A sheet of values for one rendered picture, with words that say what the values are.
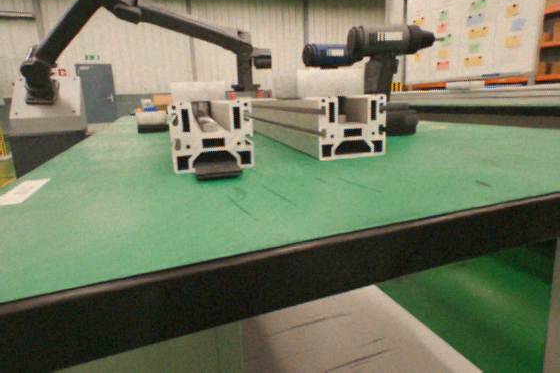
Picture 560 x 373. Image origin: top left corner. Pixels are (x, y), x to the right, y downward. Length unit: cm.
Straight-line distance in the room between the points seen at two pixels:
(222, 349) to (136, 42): 1221
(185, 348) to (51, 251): 14
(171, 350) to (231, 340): 5
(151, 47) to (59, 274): 1221
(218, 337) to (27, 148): 119
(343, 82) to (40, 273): 45
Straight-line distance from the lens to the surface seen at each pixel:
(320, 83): 54
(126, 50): 1238
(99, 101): 1231
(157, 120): 107
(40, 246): 27
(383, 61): 75
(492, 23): 385
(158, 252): 22
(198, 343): 34
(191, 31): 120
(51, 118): 143
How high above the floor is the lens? 87
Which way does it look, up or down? 11 degrees down
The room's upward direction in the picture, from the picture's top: 2 degrees counter-clockwise
